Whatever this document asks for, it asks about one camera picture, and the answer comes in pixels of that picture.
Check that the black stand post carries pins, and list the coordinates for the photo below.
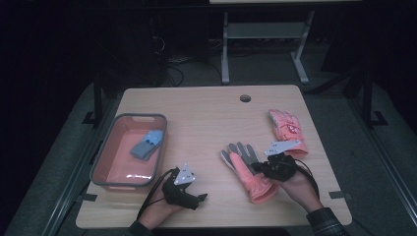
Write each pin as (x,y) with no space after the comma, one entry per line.
(97,98)
(368,98)

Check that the metal floor rail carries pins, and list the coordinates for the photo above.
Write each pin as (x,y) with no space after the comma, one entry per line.
(70,177)
(390,170)

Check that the person's right hand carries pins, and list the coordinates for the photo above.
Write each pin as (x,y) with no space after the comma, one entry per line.
(300,191)

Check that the pink basin with grey rim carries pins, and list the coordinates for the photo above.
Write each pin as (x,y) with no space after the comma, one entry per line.
(124,164)

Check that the blue knit glove with dots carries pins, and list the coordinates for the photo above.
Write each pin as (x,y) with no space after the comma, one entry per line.
(153,136)

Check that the person's left hand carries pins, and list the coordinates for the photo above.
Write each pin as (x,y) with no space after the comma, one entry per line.
(154,211)

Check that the pink printed ski glove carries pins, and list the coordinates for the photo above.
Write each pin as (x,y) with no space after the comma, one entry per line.
(284,126)

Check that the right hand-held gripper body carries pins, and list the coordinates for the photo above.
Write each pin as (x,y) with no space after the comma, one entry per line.
(280,168)

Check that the pink and grey glove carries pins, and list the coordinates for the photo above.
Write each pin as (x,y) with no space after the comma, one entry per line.
(257,187)

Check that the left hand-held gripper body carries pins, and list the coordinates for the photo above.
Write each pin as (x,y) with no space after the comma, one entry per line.
(177,193)

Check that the grey tape strip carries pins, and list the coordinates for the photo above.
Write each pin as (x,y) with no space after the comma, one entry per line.
(87,197)
(340,195)

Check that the grey metal desk frame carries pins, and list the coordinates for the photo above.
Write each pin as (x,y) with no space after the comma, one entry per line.
(262,30)

